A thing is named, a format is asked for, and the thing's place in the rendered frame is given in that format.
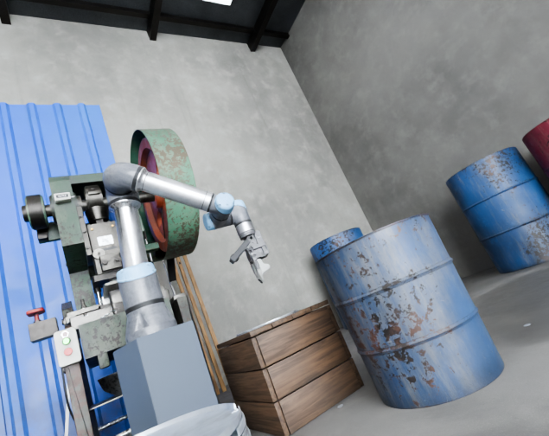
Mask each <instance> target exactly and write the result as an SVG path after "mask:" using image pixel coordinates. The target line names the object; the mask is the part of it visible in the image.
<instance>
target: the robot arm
mask: <svg viewBox="0 0 549 436"><path fill-rule="evenodd" d="M102 179H103V184H104V186H105V192H106V197H107V202H108V208H109V210H110V211H111V212H113V214H114V217H115V222H116V228H117V233H118V242H119V247H120V252H121V258H122V263H123V268H124V269H122V270H120V271H118V272H117V282H118V286H119V290H120V293H121V297H122V300H123V304H124V310H125V314H126V317H127V323H126V332H125V341H126V344H127V343H130V342H131V341H133V340H135V339H137V338H139V337H143V336H146V335H149V334H151V333H154V332H158V331H160V330H165V329H168V328H170V327H173V326H176V325H177V322H176V320H175V318H174V317H173V315H172V314H171V312H170V311H169V309H168V308H167V306H166V305H165V302H164V299H163V294H162V290H161V287H160V284H159V281H158V278H157V275H156V268H155V267H154V265H153V264H152V263H150V262H148V259H147V254H146V250H145V245H144V237H143V232H142V228H141V223H140V219H139V214H138V209H139V208H140V207H141V202H140V197H139V193H138V191H144V192H147V193H150V194H152V195H155V196H161V197H163V198H166V199H169V200H171V201H174V202H179V203H182V204H185V205H188V206H190V207H193V208H198V209H201V210H204V211H207V213H206V214H204V215H203V216H202V220H203V224H204V227H205V229H206V230H207V231H211V230H216V229H218V228H224V227H227V226H231V225H234V226H235V228H236V231H237V233H238V236H239V238H240V240H244V242H243V243H242V244H241V245H240V247H239V248H238V249H237V250H236V252H235V253H233V254H232V255H231V256H230V260H229V262H231V263H232V264H234V263H235V262H237V261H238V260H239V257H240V256H241V254H242V253H243V252H246V257H247V259H248V261H249V262H250V265H251V268H252V270H253V272H254V274H255V276H256V278H257V280H258V281H259V282H260V283H261V284H263V282H265V281H264V277H263V275H264V274H265V273H267V272H268V270H269V269H270V268H271V267H270V265H269V264H264V263H263V261H262V259H263V258H266V257H267V255H268V254H269V250H268V247H267V245H266V243H265V241H264V240H263V238H262V235H261V233H260V231H259V230H258V231H255V228H254V226H253V224H252V221H251V218H250V216H249V214H248V212H247V208H246V205H245V204H244V202H243V201H242V200H234V199H233V197H232V196H231V195H230V194H228V193H226V192H224V193H219V194H218V195H216V194H214V193H211V192H208V191H206V190H203V189H198V188H196V187H193V186H190V185H187V184H185V183H180V182H177V181H175V180H172V179H169V178H167V177H164V176H159V175H157V174H154V173H151V172H149V171H147V170H146V168H145V167H143V166H140V165H136V164H134V163H124V162H120V163H113V164H111V165H109V166H108V167H107V168H106V169H105V171H104V173H103V178H102ZM250 239H251V240H250ZM267 250H268V251H267Z"/></svg>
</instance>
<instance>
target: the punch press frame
mask: <svg viewBox="0 0 549 436"><path fill-rule="evenodd" d="M103 173H104V172H101V173H92V174H82V175H73V176H55V177H49V178H48V182H49V187H50V191H51V196H49V197H48V198H49V202H50V207H51V211H52V215H53V218H54V224H56V225H58V229H59V233H60V237H61V245H62V249H63V253H64V256H65V260H66V266H67V270H68V273H69V277H70V281H71V286H72V289H73V297H74V302H75V306H76V310H77V311H78V310H81V308H80V307H81V303H80V300H81V299H84V300H85V305H86V308H87V307H91V306H94V305H96V302H95V298H94V294H93V288H92V283H91V280H92V277H93V276H96V274H95V270H94V266H88V264H87V260H86V249H85V244H84V240H83V235H82V232H81V228H80V221H79V217H78V213H77V209H76V207H79V204H78V201H77V197H76V196H80V198H81V200H85V197H84V188H85V186H91V185H98V186H99V188H100V189H101V192H102V196H103V197H105V186H104V184H103V179H102V178H103ZM66 192H69V193H70V196H75V197H72V198H71V202H65V203H58V204H55V200H54V194H59V193H66ZM164 302H165V305H166V306H167V308H168V309H169V311H170V312H171V314H172V315H173V317H174V313H173V311H172V307H171V304H170V301H169V298H165V299H164ZM126 323H127V317H126V314H125V311H122V312H120V313H117V314H114V315H111V316H108V317H103V318H100V319H97V320H94V321H92V322H88V323H85V324H81V325H78V327H79V332H80V340H81V343H82V348H83V352H84V357H85V360H86V363H87V365H88V367H89V368H90V369H92V368H95V367H97V366H99V368H100V369H104V368H107V367H109V366H110V361H113V360H114V356H113V352H114V351H116V350H117V349H120V348H122V347H123V346H125V345H126V341H125V332H126ZM127 418H128V416H127V414H125V415H123V416H121V417H119V418H117V419H115V420H112V421H110V422H108V423H106V424H104V425H102V426H99V427H98V429H99V432H100V431H102V430H104V429H106V428H107V427H109V426H112V425H115V424H117V423H119V422H120V421H122V420H125V419H127ZM129 435H131V429H130V428H129V429H127V430H125V431H123V432H121V433H118V434H116V435H114V436H129Z"/></svg>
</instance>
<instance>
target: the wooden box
mask: <svg viewBox="0 0 549 436"><path fill-rule="evenodd" d="M328 303H329V302H328V300H327V299H326V300H324V301H322V302H320V303H318V304H315V305H312V306H310V307H307V308H305V309H302V310H300V311H298V312H295V313H293V314H291V315H289V316H287V317H283V318H281V319H279V320H277V321H275V322H272V323H270V324H267V325H265V326H262V327H260V328H257V329H256V330H252V331H250V332H247V333H246V334H243V335H241V336H238V337H235V338H232V339H230V340H228V341H225V342H224V343H220V344H218V345H217V349H219V350H218V352H219V355H220V359H221V362H222V365H223V368H224V370H225V373H226V374H228V375H226V377H227V381H228V384H229V387H230V389H231V392H232V395H233V399H234V400H235V402H234V403H235V406H236V408H238V406H239V407H240V410H241V411H242V412H243V413H244V415H245V418H246V425H247V427H248V428H249V429H252V430H255V431H259V432H263V433H269V434H273V435H277V436H289V435H290V434H293V433H294V432H295V431H297V430H298V429H300V428H301V427H303V426H305V425H306V424H308V423H309V422H311V421H312V420H313V419H315V418H316V417H318V416H319V415H321V414H323V413H324V412H326V411H327V410H328V409H330V408H331V407H333V406H334V405H335V404H337V403H338V402H340V401H342V400H343V399H345V398H346V397H348V396H349V395H351V394H352V393H353V392H355V391H356V390H358V389H359V388H361V387H362V386H364V383H363V381H362V379H361V376H360V374H359V372H358V369H357V368H356V366H355V363H354V360H353V358H350V357H352V356H351V354H350V351H349V349H348V346H347V344H346V342H345V340H344V337H343V335H342V332H341V331H340V330H339V329H340V328H339V325H338V323H337V322H336V319H335V316H334V314H333V312H332V310H331V308H330V305H327V304H328ZM324 305H326V306H324ZM322 306H323V307H322ZM320 307H322V308H320ZM318 308H319V309H318ZM338 330H339V331H338ZM230 344H231V345H230ZM227 345H228V346H227ZM223 347H225V348H223ZM220 348H222V349H220Z"/></svg>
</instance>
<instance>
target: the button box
mask: <svg viewBox="0 0 549 436"><path fill-rule="evenodd" d="M63 331H67V332H68V336H67V337H69V338H70V340H71V342H70V344H68V345H64V344H62V340H63V338H65V337H62V336H61V333H62V332H63ZM54 344H55V348H56V354H57V358H58V363H59V366H60V367H61V375H62V381H63V388H64V393H65V397H66V402H67V408H68V411H69V413H70V415H71V417H72V419H73V421H74V418H73V413H72V410H71V408H70V405H69V401H68V397H67V388H66V383H65V376H64V369H63V368H65V367H68V366H70V365H73V364H75V363H78V362H80V361H81V360H82V356H81V352H80V345H79V340H78V336H77V331H76V329H75V328H74V327H71V328H68V329H65V330H60V331H57V332H55V333H54ZM66 348H71V349H72V350H73V353H72V354H71V355H70V356H66V355H65V354H64V350H65V349H66Z"/></svg>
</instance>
